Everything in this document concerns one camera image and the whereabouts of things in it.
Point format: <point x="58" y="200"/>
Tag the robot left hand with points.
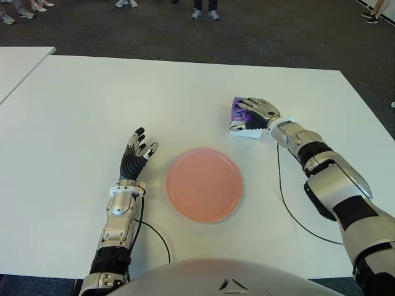
<point x="129" y="165"/>

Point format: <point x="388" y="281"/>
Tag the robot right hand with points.
<point x="265" y="111"/>

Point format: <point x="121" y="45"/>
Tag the purple tissue paper pack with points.
<point x="242" y="118"/>

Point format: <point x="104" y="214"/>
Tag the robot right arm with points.
<point x="324" y="172"/>

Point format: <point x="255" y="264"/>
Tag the round pink plate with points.
<point x="203" y="185"/>

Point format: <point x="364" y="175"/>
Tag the man in blue polo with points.
<point x="197" y="13"/>

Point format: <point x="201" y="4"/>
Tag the bare-legged person black shoes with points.
<point x="371" y="19"/>

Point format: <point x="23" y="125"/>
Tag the silver robot torso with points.
<point x="216" y="277"/>

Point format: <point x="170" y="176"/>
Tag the white side table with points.
<point x="18" y="68"/>

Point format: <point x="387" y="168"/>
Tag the man in light blue shirt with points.
<point x="122" y="3"/>

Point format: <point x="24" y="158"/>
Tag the woman in dark green dress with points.
<point x="38" y="7"/>

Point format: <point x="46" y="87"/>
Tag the man in pale green shirt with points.
<point x="8" y="19"/>

